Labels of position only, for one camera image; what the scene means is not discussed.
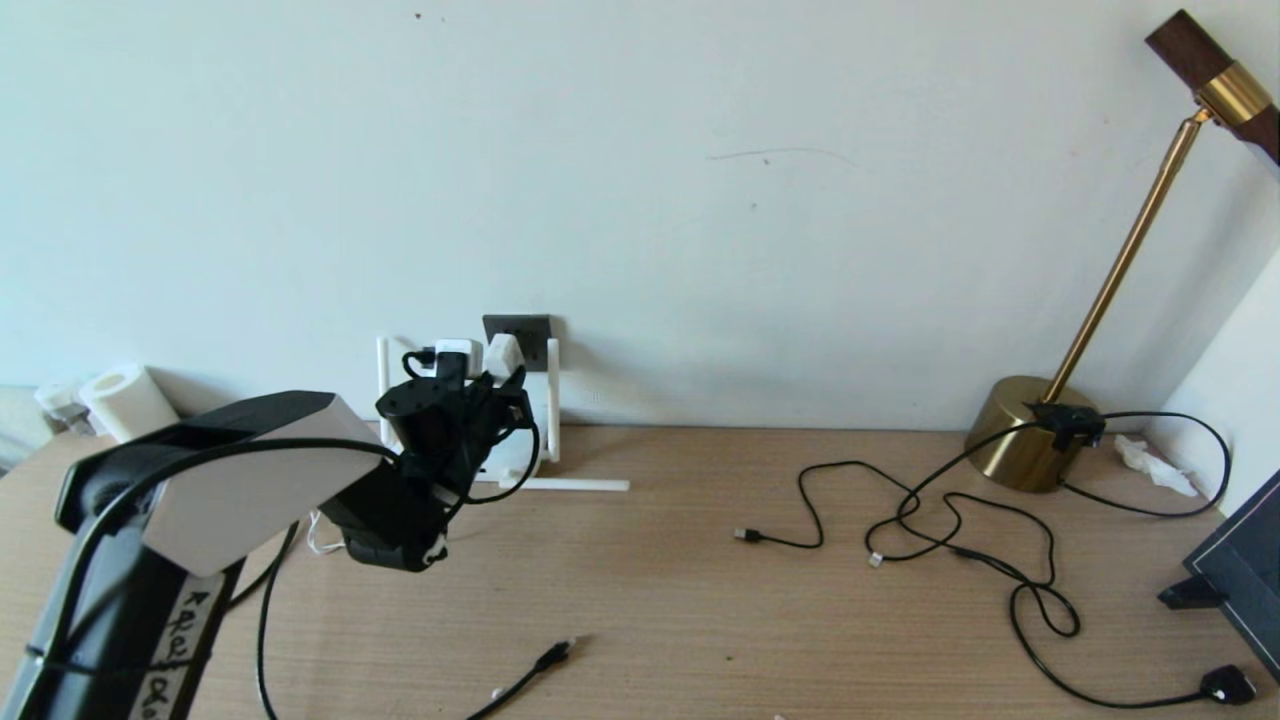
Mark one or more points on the white router with antennas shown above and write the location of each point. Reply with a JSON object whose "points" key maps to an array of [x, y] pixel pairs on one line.
{"points": [[580, 485]]}

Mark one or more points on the white power adapter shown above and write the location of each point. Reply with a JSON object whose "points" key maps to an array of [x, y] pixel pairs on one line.
{"points": [[505, 355]]}

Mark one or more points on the white paper roll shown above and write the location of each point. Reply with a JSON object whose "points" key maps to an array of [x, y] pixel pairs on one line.
{"points": [[125, 400]]}

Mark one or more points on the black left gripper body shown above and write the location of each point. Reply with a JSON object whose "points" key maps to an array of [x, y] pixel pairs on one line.
{"points": [[470, 430]]}

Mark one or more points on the black clip on lamp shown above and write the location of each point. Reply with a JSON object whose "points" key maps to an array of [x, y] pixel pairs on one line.
{"points": [[1065, 425]]}

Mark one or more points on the crumpled white tissue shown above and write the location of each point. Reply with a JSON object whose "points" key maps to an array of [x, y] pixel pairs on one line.
{"points": [[1150, 462]]}

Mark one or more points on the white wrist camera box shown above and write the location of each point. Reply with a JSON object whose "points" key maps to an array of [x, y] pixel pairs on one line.
{"points": [[460, 352]]}

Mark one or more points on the grey wall socket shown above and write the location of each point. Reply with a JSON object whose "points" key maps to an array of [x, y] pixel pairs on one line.
{"points": [[530, 330]]}

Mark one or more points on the gold desk lamp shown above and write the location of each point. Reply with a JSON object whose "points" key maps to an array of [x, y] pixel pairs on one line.
{"points": [[1010, 440]]}

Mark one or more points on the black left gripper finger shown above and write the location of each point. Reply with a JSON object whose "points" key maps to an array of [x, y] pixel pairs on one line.
{"points": [[488, 385], [522, 392]]}

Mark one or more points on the black stand clip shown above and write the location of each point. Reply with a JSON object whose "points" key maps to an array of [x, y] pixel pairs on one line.
{"points": [[1185, 595]]}

